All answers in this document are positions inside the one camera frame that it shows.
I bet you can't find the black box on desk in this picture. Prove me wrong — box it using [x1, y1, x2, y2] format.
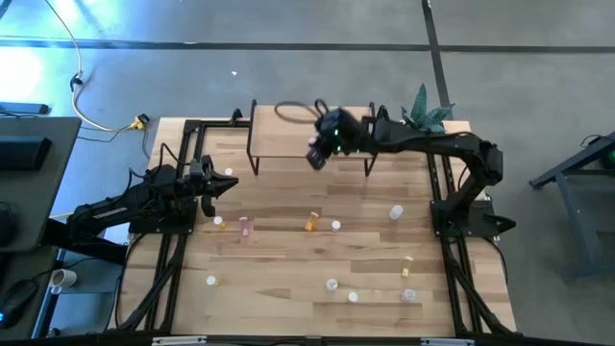
[0, 136, 53, 172]

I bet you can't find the black base cable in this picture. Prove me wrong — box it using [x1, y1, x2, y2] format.
[482, 213, 518, 235]

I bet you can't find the white paper sheet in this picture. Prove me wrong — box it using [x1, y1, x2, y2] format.
[103, 221, 134, 247]

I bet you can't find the black computer mouse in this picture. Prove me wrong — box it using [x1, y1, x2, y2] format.
[0, 279, 39, 331]

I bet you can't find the dark grey side desk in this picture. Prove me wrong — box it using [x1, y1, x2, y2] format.
[0, 116, 83, 254]

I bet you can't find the cream cable yellow plug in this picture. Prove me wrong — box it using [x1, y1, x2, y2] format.
[43, 0, 150, 134]

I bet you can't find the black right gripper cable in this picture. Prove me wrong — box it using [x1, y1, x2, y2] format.
[273, 98, 332, 125]

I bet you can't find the snake plant in white pot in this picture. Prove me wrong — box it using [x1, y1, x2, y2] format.
[400, 82, 456, 136]

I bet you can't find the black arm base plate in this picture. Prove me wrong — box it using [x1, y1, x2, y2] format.
[128, 195, 199, 235]
[430, 198, 502, 238]

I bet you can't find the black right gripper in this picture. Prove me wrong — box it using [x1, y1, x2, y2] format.
[307, 108, 377, 170]

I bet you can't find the wooden shelf black metal frame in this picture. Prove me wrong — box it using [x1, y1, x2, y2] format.
[246, 99, 380, 178]

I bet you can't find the silver edge bracket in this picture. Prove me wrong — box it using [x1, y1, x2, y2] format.
[420, 336, 477, 346]
[151, 335, 209, 346]

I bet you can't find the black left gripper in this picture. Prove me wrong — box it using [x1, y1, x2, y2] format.
[187, 154, 240, 218]

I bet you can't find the black diagonal beam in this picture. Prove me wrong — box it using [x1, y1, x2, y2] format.
[40, 218, 129, 266]

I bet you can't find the blue-grey metal stand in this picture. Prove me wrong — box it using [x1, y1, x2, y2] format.
[528, 130, 615, 283]

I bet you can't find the black flat device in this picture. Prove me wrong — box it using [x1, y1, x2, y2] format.
[0, 101, 51, 117]

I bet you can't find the dark grey low desk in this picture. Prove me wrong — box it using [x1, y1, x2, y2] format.
[0, 245, 62, 343]

